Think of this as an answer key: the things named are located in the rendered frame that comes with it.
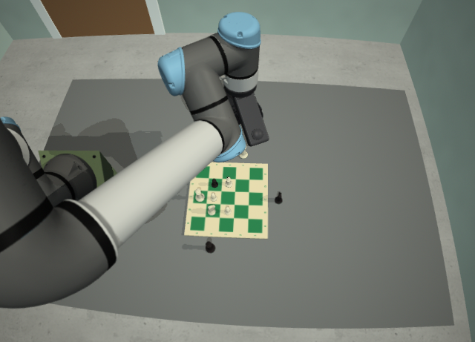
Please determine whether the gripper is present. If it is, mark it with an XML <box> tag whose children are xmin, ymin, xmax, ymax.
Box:
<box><xmin>224</xmin><ymin>85</ymin><xmax>263</xmax><ymax>124</ymax></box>

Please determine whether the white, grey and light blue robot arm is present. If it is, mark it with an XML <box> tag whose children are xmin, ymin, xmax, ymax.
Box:
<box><xmin>0</xmin><ymin>12</ymin><xmax>269</xmax><ymax>309</ymax></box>

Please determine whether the green and cream chessboard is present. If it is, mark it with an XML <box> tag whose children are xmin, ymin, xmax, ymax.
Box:
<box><xmin>184</xmin><ymin>162</ymin><xmax>268</xmax><ymax>239</ymax></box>

